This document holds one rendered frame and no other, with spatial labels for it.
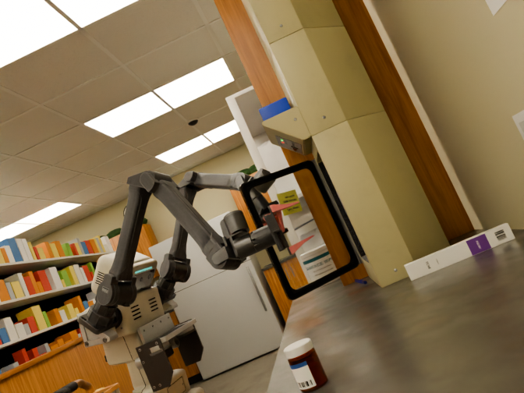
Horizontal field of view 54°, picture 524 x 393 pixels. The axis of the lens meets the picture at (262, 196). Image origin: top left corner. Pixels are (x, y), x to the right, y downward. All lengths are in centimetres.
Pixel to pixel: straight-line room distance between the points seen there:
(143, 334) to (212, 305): 468
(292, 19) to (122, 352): 126
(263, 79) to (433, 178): 70
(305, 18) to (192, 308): 533
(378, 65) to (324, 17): 35
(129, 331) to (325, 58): 111
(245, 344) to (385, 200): 520
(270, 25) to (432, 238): 79
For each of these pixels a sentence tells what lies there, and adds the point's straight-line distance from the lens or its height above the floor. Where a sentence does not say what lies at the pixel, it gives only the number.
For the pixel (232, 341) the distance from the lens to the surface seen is 656.
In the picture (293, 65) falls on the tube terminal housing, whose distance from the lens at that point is 154.
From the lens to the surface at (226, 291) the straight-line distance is 647.
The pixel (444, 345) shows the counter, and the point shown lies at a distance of 81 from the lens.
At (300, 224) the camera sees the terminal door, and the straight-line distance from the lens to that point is 168.
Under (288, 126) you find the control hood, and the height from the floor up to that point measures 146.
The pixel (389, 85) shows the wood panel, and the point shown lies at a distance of 192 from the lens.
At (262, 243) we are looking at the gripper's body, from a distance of 135.
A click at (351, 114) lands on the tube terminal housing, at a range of 152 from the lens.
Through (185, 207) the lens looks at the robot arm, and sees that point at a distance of 151.
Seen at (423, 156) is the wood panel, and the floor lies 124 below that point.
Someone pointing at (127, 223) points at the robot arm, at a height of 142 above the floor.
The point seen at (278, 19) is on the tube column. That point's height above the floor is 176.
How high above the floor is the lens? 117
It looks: 6 degrees up
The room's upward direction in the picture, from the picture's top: 24 degrees counter-clockwise
